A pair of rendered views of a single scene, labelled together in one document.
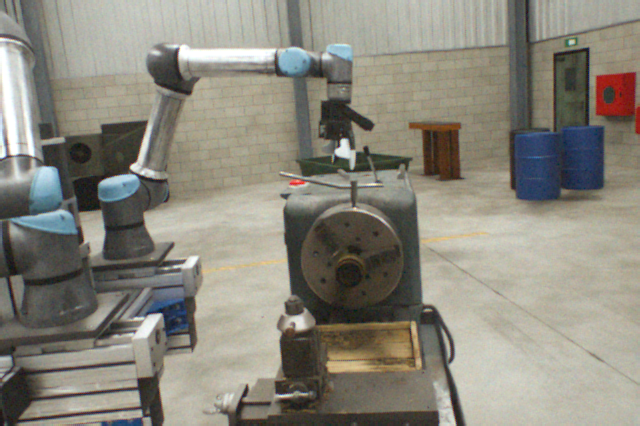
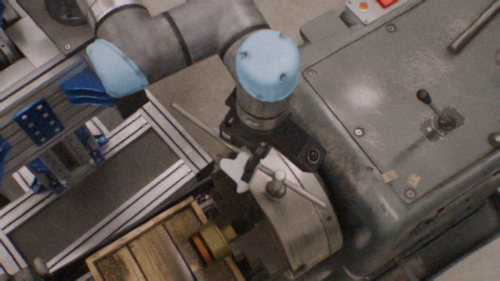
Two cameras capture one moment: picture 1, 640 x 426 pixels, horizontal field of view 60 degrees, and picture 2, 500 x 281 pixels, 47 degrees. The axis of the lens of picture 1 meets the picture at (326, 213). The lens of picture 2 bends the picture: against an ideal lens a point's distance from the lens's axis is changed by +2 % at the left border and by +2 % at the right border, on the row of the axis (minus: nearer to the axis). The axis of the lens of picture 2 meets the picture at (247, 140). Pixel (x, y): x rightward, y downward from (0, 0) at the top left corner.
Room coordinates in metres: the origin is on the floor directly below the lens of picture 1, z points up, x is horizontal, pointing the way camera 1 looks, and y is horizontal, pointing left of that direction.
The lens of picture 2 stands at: (1.40, -0.35, 2.27)
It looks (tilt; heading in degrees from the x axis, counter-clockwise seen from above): 65 degrees down; 53
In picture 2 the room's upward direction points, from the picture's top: 2 degrees counter-clockwise
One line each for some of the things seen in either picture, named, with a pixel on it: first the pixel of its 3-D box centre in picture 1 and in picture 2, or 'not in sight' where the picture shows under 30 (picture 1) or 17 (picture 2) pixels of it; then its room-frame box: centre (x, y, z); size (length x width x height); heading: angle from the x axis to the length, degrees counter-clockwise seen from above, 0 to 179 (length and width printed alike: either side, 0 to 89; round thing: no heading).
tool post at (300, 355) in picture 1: (301, 347); not in sight; (1.07, 0.08, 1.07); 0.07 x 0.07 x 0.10; 83
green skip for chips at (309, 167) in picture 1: (353, 192); not in sight; (6.74, -0.35, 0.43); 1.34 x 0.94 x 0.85; 22
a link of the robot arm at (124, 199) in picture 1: (122, 199); not in sight; (1.64, 0.61, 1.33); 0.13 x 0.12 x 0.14; 170
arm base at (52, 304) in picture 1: (57, 292); not in sight; (1.14, 0.59, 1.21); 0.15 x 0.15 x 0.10
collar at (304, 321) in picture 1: (295, 318); not in sight; (1.07, 0.08, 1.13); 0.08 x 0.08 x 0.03
